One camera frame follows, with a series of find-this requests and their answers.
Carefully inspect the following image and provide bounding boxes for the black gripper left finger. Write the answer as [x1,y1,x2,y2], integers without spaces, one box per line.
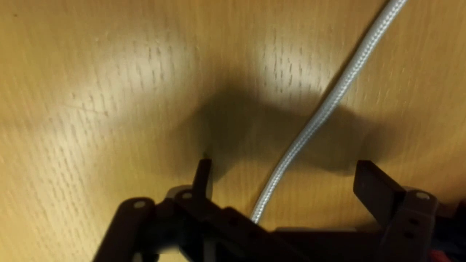
[92,155,230,262]

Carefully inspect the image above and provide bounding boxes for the white long rope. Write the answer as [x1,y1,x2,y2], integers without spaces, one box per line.
[248,0,411,225]

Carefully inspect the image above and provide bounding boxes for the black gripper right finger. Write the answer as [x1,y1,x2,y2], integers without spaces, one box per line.
[353,158,442,262]

